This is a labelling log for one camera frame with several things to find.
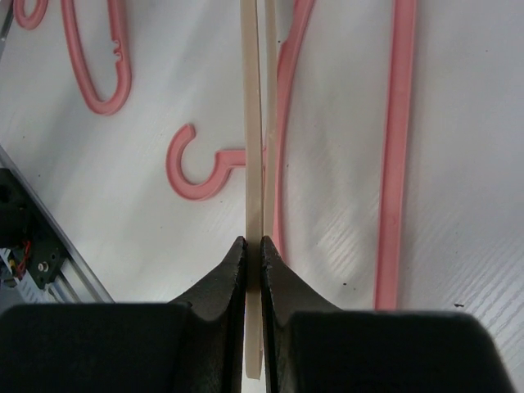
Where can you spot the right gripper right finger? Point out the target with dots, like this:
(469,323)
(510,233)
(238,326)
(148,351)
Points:
(310,345)

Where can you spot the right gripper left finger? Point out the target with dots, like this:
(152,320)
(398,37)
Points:
(190,344)

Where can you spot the pink hanger pile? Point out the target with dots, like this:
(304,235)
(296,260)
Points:
(281,71)
(67,53)

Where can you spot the beige hanger pile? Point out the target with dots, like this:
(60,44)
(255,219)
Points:
(255,201)

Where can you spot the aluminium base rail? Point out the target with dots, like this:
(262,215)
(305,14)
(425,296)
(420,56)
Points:
(76,282)

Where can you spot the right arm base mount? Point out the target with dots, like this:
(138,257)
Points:
(33,247)

